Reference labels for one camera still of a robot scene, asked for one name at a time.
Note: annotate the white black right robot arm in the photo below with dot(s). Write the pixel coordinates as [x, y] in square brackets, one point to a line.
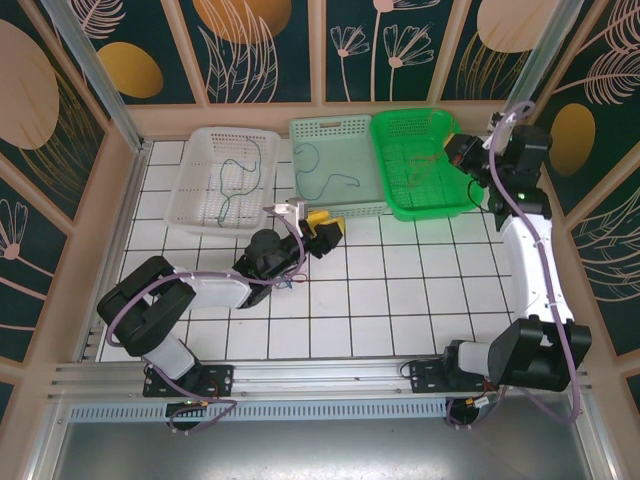
[530, 265]

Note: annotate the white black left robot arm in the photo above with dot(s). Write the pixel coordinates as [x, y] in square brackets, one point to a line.
[220, 292]

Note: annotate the green plastic basket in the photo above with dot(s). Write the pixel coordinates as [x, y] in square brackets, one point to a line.
[400, 150]

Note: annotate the mint plastic basket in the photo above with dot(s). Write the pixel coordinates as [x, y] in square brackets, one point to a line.
[345, 150]

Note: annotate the white plastic basket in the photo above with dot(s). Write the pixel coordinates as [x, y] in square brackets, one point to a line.
[200, 150]

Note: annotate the small green circuit board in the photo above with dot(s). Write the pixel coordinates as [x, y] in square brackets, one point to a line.
[487, 401]

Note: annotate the aluminium frame post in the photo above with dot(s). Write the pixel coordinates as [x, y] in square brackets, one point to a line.
[100, 75]
[531, 75]

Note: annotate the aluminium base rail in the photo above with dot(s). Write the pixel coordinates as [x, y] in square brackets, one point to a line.
[320, 376]

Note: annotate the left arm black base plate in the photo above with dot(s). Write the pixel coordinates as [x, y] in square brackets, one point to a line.
[222, 382]

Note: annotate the aluminium side rail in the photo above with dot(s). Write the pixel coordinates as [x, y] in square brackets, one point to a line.
[128, 200]

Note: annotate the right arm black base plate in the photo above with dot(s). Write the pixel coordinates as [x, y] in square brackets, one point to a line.
[425, 380]

